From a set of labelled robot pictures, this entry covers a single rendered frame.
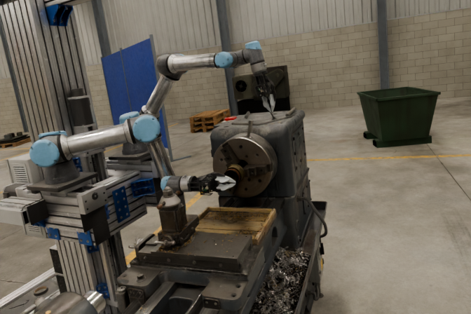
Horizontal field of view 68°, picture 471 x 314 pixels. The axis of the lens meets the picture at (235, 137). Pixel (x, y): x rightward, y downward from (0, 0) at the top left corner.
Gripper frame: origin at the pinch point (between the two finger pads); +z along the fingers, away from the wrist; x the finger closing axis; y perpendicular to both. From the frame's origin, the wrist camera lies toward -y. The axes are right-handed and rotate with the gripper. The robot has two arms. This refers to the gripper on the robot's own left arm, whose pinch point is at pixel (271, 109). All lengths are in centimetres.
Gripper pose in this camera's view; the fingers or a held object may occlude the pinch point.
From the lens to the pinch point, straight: 183.3
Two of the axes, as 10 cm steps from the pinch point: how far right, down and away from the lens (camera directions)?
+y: -3.5, 2.2, -9.1
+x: 9.0, -2.1, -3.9
